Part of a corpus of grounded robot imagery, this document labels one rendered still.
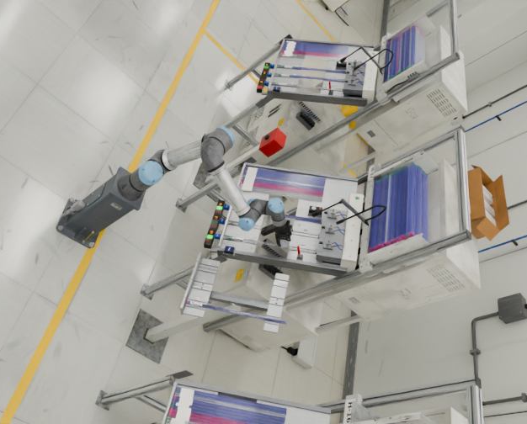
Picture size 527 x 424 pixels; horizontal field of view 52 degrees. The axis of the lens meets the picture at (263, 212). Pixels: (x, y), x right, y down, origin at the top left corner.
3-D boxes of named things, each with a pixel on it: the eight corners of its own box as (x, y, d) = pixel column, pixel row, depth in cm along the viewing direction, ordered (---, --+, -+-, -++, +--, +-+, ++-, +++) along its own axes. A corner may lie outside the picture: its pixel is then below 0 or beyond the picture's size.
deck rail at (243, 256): (217, 257, 303) (216, 250, 298) (218, 253, 304) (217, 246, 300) (345, 278, 294) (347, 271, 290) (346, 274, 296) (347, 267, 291)
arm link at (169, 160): (139, 163, 289) (216, 134, 258) (154, 150, 300) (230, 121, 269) (151, 182, 293) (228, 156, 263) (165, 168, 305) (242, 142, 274)
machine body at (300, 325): (182, 310, 358) (246, 284, 319) (210, 229, 402) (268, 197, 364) (252, 354, 386) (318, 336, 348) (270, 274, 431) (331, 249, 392)
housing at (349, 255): (338, 274, 297) (341, 259, 286) (347, 208, 328) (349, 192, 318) (353, 277, 296) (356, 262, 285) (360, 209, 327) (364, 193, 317)
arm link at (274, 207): (269, 194, 279) (284, 197, 276) (273, 209, 287) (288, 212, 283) (263, 205, 274) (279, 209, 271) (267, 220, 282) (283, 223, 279)
